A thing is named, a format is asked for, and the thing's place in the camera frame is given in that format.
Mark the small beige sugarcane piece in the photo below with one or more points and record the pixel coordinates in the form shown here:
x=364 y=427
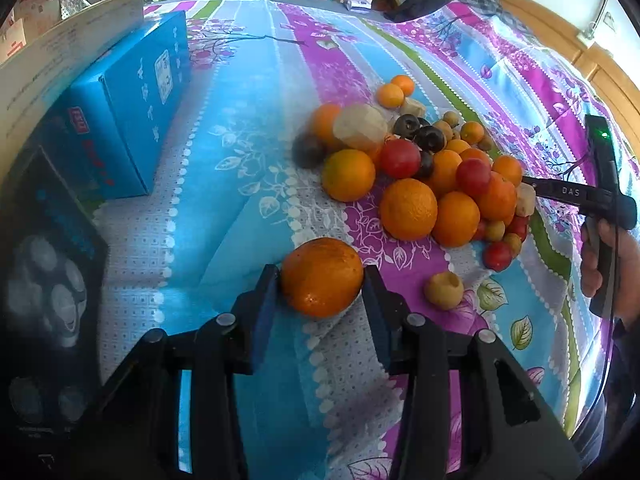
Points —
x=525 y=201

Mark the stacked cardboard boxes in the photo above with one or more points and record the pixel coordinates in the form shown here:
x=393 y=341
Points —
x=25 y=25

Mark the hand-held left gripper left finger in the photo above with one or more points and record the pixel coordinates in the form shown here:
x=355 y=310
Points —
x=264 y=320

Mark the wooden headboard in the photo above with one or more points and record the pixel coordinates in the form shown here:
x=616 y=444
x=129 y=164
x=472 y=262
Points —
x=565 y=35

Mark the small brown longan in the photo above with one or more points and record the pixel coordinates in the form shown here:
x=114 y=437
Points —
x=450 y=119
x=442 y=130
x=485 y=142
x=495 y=230
x=512 y=243

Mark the black shaver box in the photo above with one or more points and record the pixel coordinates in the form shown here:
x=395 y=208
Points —
x=45 y=280

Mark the person's right hand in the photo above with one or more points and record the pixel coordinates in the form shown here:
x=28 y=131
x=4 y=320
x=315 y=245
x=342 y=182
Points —
x=591 y=260

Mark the yellow dented fruit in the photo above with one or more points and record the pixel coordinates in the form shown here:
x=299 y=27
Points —
x=444 y=290

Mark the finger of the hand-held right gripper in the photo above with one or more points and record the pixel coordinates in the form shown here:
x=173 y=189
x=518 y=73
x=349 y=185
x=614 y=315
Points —
x=539 y=186

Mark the long beige cardboard box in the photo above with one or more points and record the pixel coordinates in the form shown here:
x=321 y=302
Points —
x=65 y=45

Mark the scattered red tomatoes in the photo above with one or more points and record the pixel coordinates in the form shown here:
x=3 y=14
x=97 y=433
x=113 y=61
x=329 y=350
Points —
x=400 y=158

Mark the small white peeled chunk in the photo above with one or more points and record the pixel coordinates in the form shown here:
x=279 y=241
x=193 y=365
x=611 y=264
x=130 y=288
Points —
x=413 y=107

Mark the dark purple plum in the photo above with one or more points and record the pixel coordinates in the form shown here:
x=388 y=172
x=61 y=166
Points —
x=426 y=164
x=406 y=126
x=430 y=139
x=308 y=151

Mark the large white peeled chunk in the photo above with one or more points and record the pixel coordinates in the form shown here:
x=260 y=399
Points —
x=360 y=127

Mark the person's right forearm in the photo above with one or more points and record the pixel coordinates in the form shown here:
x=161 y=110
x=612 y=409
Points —
x=620 y=370

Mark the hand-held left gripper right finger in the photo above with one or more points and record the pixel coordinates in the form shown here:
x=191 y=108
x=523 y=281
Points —
x=376 y=320

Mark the small blue white box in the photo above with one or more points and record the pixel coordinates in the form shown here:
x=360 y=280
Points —
x=359 y=2

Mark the large orange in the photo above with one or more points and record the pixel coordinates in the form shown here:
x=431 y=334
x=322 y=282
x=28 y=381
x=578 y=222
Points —
x=322 y=277

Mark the pile of oranges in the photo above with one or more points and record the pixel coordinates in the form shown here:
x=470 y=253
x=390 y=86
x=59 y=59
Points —
x=407 y=208

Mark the blue cardboard box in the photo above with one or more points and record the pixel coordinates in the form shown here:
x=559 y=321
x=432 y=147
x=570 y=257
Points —
x=130 y=110

